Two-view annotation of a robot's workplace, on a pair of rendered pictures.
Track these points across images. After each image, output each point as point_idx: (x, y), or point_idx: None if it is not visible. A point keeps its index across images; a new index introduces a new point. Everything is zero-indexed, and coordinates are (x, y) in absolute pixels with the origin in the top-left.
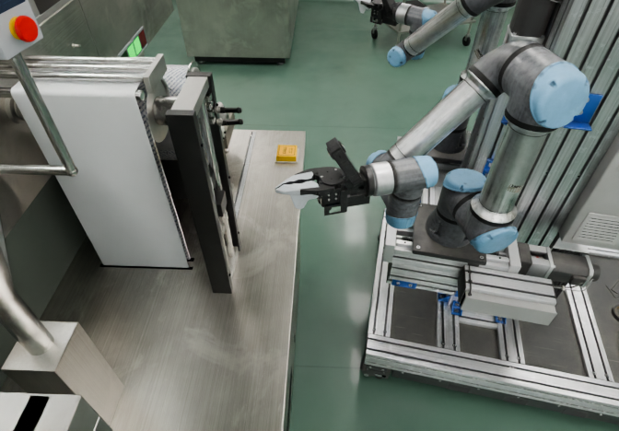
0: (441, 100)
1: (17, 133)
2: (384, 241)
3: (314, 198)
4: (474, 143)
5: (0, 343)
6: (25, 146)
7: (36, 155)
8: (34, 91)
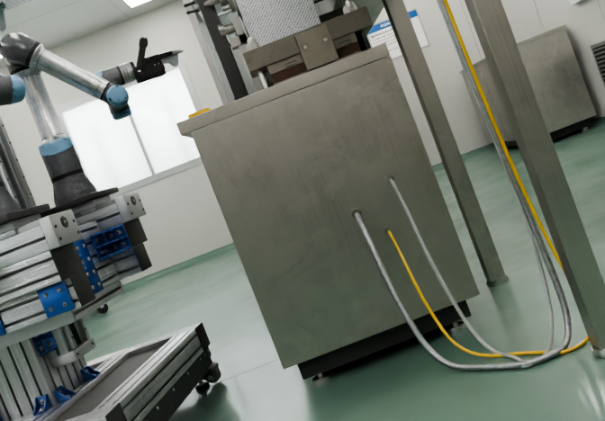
0: (63, 58)
1: None
2: (137, 206)
3: (165, 63)
4: (13, 153)
5: None
6: None
7: None
8: None
